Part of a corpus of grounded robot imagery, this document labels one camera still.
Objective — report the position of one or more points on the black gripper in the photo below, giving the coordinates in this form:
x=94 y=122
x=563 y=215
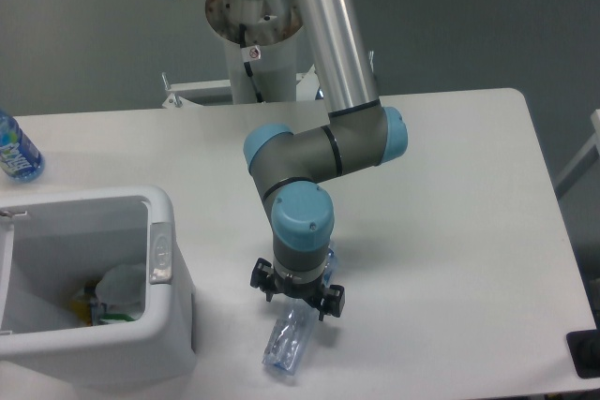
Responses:
x=328 y=300

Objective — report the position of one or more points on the crushed clear plastic bottle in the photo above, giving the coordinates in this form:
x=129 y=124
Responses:
x=290 y=337

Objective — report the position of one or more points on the white plastic wrapper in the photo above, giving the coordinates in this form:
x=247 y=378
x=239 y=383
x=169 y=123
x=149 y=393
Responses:
x=122 y=285

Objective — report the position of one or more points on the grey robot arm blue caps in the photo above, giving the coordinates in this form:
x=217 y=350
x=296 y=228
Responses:
x=288 y=168

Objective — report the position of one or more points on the colourful trash inside can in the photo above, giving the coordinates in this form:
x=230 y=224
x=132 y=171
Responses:
x=90 y=311

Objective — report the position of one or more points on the white plastic trash can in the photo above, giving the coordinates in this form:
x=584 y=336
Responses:
x=52 y=244

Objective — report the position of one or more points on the black clamp at table edge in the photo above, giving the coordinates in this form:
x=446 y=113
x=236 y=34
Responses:
x=584 y=350

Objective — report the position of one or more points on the blue labelled water bottle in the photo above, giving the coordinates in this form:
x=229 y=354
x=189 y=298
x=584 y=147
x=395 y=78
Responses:
x=21 y=160

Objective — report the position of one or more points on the white pedestal base frame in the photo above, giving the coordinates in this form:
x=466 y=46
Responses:
x=211 y=88

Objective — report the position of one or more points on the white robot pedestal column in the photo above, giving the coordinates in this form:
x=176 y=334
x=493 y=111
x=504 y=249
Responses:
x=259 y=39

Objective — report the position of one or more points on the white frame at right edge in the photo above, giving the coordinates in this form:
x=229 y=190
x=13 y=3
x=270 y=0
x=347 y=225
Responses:
x=581 y=162

